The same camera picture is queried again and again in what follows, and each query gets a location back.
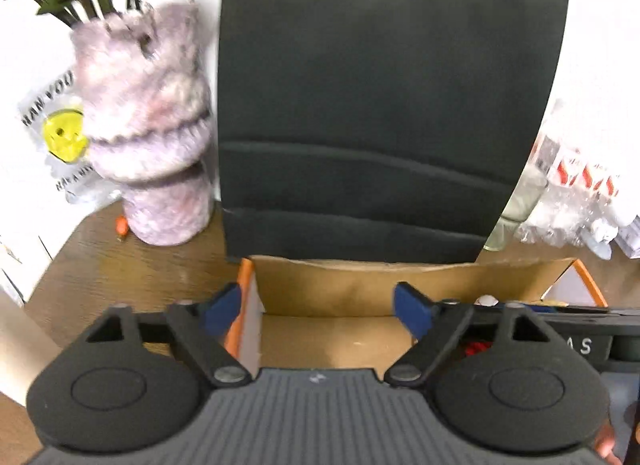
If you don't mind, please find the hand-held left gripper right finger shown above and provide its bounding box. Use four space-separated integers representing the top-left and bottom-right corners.
382 281 553 388

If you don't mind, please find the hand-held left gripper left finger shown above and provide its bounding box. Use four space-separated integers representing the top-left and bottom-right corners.
85 282 253 388

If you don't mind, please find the orange cardboard box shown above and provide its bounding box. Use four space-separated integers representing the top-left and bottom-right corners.
222 255 608 371

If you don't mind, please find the wooden desktop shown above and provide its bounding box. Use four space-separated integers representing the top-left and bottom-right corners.
0 200 640 465

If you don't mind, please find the plastic water bottle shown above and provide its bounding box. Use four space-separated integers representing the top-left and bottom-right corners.
597 165 640 256
537 100 581 241
570 145 608 246

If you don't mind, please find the clear drinking glass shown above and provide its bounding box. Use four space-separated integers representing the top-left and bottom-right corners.
482 165 549 252

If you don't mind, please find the pink fuzzy vase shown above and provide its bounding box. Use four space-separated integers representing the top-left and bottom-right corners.
70 2 215 246

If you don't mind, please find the black paper bag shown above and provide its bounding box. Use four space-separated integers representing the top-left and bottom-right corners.
216 0 572 264

